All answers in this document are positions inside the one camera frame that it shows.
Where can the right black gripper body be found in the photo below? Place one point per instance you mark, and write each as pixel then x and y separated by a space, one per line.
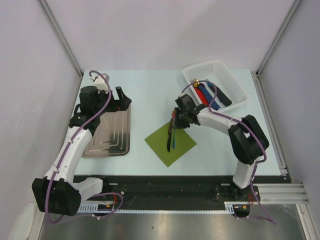
pixel 183 123

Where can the aluminium front rail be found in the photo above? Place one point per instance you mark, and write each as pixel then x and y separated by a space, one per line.
pixel 282 193

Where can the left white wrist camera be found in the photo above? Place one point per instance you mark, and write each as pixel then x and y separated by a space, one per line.
pixel 100 83

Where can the white plastic basket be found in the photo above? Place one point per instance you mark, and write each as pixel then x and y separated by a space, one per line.
pixel 219 74

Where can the red utensil sleeve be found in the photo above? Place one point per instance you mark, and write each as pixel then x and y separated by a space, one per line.
pixel 201 96

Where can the blue utensil sleeve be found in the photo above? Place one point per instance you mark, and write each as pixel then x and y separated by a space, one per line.
pixel 208 97

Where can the green paper napkin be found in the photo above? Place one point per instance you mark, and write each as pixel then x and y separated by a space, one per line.
pixel 157 141

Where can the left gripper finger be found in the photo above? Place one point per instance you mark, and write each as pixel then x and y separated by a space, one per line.
pixel 124 104
pixel 121 95

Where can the aluminium frame post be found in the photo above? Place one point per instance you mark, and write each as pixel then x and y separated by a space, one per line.
pixel 279 35
pixel 48 13

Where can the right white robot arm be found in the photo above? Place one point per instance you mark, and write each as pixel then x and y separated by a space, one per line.
pixel 248 140

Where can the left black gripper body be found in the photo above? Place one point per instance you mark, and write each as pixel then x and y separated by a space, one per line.
pixel 103 97

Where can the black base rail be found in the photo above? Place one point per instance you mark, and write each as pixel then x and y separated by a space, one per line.
pixel 174 193

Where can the iridescent spoon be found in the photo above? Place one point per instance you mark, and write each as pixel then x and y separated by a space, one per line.
pixel 174 139

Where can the gold spoon in basket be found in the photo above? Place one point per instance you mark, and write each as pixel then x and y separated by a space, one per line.
pixel 196 82

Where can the aluminium frame post left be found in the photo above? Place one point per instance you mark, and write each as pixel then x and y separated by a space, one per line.
pixel 48 13

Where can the aluminium frame post right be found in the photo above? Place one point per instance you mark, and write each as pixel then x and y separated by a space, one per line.
pixel 279 35

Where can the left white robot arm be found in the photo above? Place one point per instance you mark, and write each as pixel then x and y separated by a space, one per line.
pixel 56 192

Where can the metal tray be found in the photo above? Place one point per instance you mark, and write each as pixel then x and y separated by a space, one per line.
pixel 112 137

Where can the black utensil sleeve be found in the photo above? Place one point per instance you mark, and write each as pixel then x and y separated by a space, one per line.
pixel 221 95

